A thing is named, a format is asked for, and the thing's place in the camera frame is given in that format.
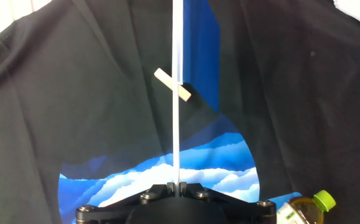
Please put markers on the blue mountain print sheet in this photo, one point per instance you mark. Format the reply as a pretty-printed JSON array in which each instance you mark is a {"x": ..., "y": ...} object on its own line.
[{"x": 198, "y": 155}]

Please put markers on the green tea bottle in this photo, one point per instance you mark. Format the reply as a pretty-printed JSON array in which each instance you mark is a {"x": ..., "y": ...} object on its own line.
[{"x": 304, "y": 211}]

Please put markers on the blue flag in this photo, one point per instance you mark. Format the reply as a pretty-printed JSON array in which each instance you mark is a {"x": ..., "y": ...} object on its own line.
[{"x": 201, "y": 46}]

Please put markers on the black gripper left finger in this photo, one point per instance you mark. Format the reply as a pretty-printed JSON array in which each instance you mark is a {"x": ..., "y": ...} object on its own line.
[{"x": 111, "y": 213}]

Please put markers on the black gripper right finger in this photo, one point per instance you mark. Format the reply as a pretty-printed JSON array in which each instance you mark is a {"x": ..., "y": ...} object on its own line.
[{"x": 248, "y": 213}]

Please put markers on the black cloth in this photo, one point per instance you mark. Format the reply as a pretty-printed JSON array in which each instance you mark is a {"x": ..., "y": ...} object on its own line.
[{"x": 58, "y": 93}]

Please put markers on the small wooden block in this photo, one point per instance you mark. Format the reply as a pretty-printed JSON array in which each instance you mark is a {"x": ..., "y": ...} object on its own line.
[{"x": 164, "y": 77}]

